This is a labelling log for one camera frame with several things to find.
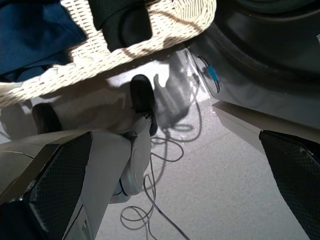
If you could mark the blue garment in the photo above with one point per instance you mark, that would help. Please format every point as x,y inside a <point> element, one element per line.
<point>37,32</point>

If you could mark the black garment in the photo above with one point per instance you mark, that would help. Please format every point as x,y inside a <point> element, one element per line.
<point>120,25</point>

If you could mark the white washing machine plinth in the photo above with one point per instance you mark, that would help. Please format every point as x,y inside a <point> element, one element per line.
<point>237,120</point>

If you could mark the grey washing machine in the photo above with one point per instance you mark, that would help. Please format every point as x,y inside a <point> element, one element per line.
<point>262,37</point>

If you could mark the pale woven basket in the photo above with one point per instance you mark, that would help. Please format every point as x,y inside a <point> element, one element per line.
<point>162,30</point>

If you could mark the round blue white sticker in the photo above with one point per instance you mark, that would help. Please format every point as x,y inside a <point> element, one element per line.
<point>211,75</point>

